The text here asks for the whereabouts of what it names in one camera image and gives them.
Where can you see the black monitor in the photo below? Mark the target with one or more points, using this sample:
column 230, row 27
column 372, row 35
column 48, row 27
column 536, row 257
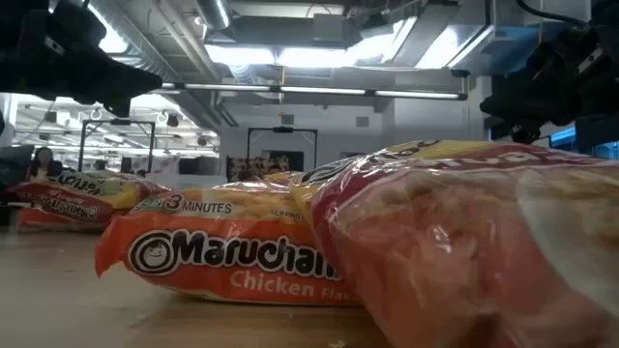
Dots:
column 14, row 166

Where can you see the orange chicken ramen pack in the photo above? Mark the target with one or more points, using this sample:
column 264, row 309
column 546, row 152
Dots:
column 217, row 270
column 43, row 220

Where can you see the long ceiling light bar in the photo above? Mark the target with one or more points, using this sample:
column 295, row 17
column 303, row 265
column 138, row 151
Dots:
column 314, row 90

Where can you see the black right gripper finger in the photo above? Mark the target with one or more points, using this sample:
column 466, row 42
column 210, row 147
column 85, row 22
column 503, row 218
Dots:
column 512, row 106
column 526, row 134

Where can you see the patterned cloth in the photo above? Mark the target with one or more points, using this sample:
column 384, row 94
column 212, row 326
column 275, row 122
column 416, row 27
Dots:
column 251, row 169

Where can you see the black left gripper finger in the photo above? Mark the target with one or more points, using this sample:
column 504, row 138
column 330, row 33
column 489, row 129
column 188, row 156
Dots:
column 118, row 106
column 130, row 79

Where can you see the person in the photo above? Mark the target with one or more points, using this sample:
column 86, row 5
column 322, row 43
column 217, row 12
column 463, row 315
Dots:
column 43, row 164

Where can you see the red beef ramen pack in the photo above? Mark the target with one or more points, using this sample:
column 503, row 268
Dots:
column 459, row 251
column 72, row 205

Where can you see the black metal gantry frame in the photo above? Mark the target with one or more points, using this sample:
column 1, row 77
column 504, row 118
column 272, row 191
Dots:
column 283, row 129
column 83, row 145

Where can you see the blue lit screen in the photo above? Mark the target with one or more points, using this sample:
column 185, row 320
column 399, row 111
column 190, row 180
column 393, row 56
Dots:
column 563, row 136

